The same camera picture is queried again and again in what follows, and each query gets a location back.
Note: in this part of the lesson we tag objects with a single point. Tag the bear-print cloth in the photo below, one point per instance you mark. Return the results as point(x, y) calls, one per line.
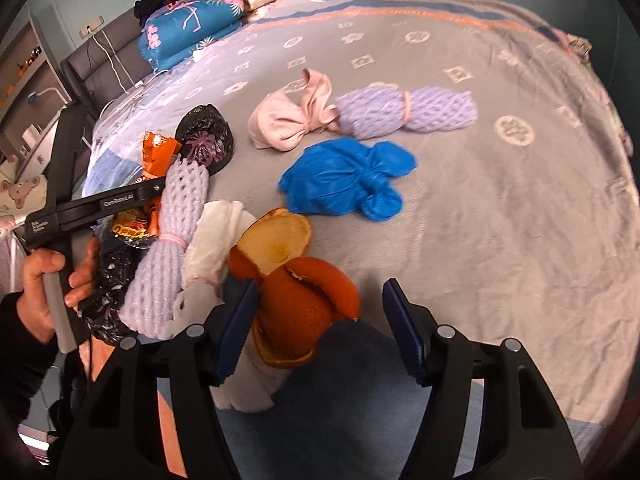
point(20, 190)

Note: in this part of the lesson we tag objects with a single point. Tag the white plastic bag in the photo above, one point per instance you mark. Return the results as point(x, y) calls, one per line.
point(210, 245)

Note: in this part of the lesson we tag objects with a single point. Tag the wall shelf unit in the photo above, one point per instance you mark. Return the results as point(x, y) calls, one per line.
point(30, 85)

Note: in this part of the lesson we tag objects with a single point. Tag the floral bedsheet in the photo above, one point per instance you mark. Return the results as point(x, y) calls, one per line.
point(580, 47)

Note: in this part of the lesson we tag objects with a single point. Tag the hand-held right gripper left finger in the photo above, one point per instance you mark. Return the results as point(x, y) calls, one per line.
point(239, 330)

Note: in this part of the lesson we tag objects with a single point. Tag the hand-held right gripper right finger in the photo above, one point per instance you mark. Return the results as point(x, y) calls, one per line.
point(401, 330)

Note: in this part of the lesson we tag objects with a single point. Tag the purple foam fruit net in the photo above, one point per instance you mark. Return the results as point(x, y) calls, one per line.
point(165, 270)
point(380, 110)

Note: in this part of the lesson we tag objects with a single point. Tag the light purple quilted bedspread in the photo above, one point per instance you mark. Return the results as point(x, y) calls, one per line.
point(125, 125)

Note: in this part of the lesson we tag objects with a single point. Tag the grey padded headboard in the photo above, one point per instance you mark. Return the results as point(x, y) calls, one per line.
point(100, 50)

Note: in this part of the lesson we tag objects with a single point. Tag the orange peel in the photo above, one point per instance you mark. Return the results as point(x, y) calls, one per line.
point(290, 305)

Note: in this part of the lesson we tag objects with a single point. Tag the grey flower-print blanket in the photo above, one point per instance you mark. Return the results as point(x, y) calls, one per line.
point(500, 235)

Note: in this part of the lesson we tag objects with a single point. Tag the wall socket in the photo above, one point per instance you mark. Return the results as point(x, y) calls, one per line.
point(91, 26)

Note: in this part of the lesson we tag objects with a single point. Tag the orange snack wrapper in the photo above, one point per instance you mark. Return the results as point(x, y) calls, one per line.
point(156, 150)

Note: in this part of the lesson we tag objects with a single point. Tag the person's left forearm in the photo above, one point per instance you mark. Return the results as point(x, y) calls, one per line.
point(20, 360)

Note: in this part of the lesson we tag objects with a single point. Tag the black printed plastic bag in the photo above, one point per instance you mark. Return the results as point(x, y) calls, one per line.
point(110, 280)
point(210, 135)

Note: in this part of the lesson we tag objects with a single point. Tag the pink rolled sock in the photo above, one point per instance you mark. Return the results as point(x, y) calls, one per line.
point(280, 125)

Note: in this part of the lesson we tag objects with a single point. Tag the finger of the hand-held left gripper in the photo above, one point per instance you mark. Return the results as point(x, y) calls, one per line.
point(150, 190)

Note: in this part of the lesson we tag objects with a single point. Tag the blue plastic bag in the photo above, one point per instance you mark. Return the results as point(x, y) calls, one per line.
point(330, 175)

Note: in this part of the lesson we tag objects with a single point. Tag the person's left hand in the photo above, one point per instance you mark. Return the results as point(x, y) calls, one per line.
point(35, 300)

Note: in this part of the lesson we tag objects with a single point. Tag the blue floral folded quilt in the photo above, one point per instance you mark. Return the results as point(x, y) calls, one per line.
point(185, 25)

